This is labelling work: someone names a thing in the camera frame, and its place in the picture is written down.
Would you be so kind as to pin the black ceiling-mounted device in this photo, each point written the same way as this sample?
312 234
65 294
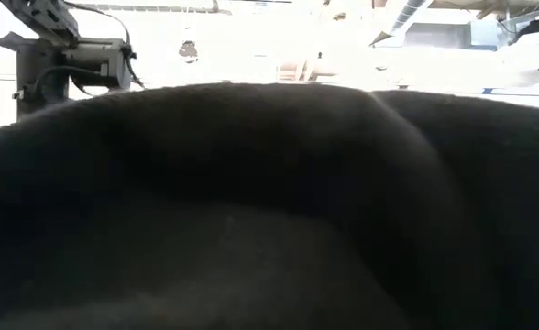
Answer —
188 51

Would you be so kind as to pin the black garment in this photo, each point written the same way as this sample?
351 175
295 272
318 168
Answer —
251 206

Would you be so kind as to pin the silver ceiling duct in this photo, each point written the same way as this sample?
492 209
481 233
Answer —
404 16

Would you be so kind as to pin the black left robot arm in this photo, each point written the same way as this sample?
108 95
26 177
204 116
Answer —
45 18

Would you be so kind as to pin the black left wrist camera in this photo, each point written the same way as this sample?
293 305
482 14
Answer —
97 64

